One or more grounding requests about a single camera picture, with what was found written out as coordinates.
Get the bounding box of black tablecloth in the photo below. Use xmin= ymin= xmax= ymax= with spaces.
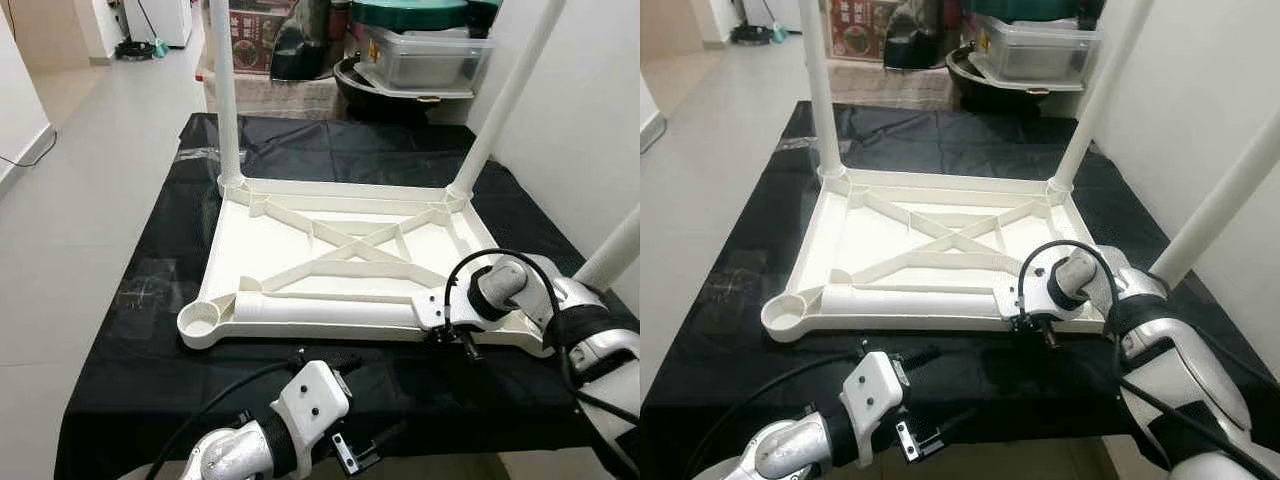
xmin=55 ymin=112 xmax=641 ymax=480
xmin=640 ymin=100 xmax=1280 ymax=471

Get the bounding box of clear plastic storage container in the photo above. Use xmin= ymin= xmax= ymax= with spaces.
xmin=355 ymin=28 xmax=496 ymax=96
xmin=968 ymin=15 xmax=1101 ymax=86

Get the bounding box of beige cloth covered bench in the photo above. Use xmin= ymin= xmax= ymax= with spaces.
xmin=195 ymin=68 xmax=351 ymax=119
xmin=825 ymin=55 xmax=961 ymax=109

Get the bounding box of black plastic bag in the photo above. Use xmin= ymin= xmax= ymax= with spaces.
xmin=272 ymin=0 xmax=346 ymax=81
xmin=885 ymin=0 xmax=961 ymax=71

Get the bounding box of dark green pot lid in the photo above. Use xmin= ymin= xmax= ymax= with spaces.
xmin=350 ymin=0 xmax=501 ymax=33
xmin=965 ymin=0 xmax=1106 ymax=23

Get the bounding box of red printed package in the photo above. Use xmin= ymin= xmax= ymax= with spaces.
xmin=230 ymin=5 xmax=291 ymax=73
xmin=835 ymin=0 xmax=896 ymax=61

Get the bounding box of black floor mop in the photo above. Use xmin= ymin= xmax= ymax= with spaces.
xmin=728 ymin=0 xmax=786 ymax=46
xmin=113 ymin=0 xmax=171 ymax=61

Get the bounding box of white appliance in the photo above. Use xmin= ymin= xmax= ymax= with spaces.
xmin=125 ymin=0 xmax=193 ymax=49
xmin=740 ymin=0 xmax=791 ymax=31

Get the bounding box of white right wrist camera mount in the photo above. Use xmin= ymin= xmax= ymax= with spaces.
xmin=992 ymin=280 xmax=1051 ymax=323
xmin=412 ymin=285 xmax=476 ymax=333

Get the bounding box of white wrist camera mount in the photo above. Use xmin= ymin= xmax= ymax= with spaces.
xmin=992 ymin=280 xmax=1051 ymax=323
xmin=838 ymin=350 xmax=909 ymax=441
xmin=412 ymin=285 xmax=476 ymax=333
xmin=272 ymin=360 xmax=353 ymax=451

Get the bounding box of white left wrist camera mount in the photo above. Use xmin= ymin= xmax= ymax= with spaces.
xmin=272 ymin=360 xmax=353 ymax=451
xmin=838 ymin=350 xmax=909 ymax=441

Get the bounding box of black wall cable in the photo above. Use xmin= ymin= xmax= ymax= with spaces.
xmin=0 ymin=128 xmax=58 ymax=169

